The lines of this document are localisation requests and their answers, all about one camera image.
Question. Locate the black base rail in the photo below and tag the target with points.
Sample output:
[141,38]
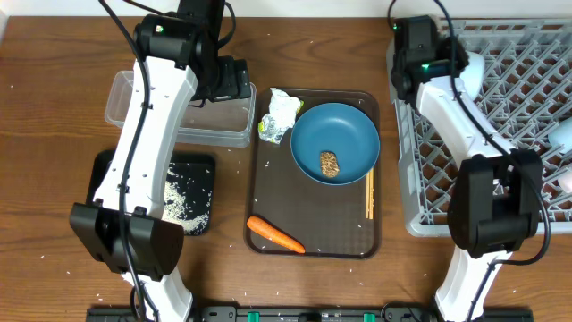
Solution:
[390,313]

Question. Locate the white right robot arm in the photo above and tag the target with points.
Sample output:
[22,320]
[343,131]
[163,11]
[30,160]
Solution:
[496,203]

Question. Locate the crumpled foil wrapper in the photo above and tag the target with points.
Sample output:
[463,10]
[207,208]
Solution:
[283,110]

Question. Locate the wooden chopstick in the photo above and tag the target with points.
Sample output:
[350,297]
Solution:
[372,196]
[368,193]

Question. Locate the dark blue plate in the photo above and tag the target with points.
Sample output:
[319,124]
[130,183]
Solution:
[341,129]

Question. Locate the grey dishwasher rack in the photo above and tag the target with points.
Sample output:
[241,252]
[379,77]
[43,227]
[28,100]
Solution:
[526,95]

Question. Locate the brown food piece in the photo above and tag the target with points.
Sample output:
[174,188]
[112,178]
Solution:
[329,164]

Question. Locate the light blue rice bowl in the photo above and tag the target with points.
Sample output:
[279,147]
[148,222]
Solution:
[473,75]

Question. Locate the black tray bin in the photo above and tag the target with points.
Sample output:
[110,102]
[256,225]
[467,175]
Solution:
[192,192]

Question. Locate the brown serving tray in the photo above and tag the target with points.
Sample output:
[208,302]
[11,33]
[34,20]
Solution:
[329,221]

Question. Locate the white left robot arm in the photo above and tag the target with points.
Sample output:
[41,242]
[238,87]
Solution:
[177,65]

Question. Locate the wooden chopstick left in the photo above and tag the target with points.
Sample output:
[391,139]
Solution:
[368,193]

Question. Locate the wooden chopstick right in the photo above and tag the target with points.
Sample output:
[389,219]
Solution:
[372,196]

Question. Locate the small light blue bowl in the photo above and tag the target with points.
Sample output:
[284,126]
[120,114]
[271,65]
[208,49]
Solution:
[561,137]

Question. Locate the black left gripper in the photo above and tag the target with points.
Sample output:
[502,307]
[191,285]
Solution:
[238,79]

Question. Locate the orange carrot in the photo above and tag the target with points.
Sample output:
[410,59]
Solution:
[264,229]

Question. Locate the spilled white rice pile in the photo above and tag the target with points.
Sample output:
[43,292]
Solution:
[179,208]

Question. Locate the pink small bowl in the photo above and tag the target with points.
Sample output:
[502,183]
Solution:
[565,180]

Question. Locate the clear plastic bin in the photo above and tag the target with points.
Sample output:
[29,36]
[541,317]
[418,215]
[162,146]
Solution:
[223,124]

